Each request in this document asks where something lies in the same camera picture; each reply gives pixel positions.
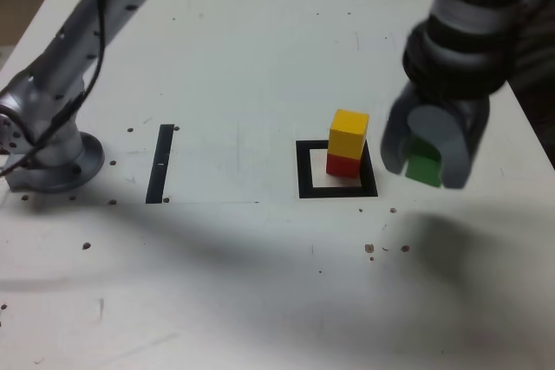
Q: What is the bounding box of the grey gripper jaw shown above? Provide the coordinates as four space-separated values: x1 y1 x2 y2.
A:
407 94 492 191
380 81 424 176

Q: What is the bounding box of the green cube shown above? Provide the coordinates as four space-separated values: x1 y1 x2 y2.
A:
403 135 443 188

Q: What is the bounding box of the yellow cube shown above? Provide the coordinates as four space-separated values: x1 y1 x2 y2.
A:
328 108 370 159

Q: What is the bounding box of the red cube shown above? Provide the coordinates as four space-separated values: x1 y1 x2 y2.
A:
325 152 362 179

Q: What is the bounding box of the black tape square outline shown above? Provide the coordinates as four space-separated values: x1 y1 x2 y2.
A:
295 139 379 200

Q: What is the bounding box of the black tape strip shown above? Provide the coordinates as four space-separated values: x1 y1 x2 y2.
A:
145 124 175 205

